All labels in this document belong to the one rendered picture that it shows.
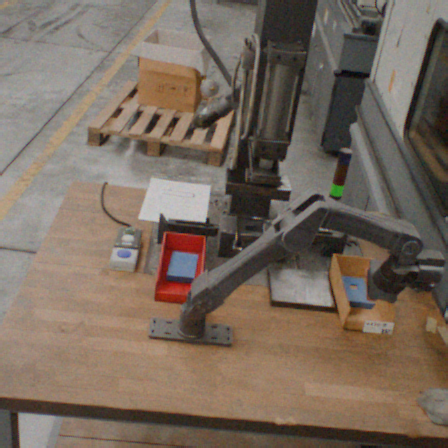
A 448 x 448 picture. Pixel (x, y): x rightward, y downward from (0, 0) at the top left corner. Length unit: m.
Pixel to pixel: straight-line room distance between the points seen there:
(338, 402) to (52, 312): 0.70
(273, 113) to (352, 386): 0.70
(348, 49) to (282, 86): 3.15
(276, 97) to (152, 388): 0.77
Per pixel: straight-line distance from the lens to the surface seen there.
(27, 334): 1.50
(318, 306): 1.65
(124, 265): 1.69
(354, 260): 1.80
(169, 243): 1.78
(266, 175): 1.66
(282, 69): 1.58
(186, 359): 1.44
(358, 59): 4.76
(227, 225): 1.78
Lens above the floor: 1.87
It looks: 30 degrees down
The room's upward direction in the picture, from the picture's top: 8 degrees clockwise
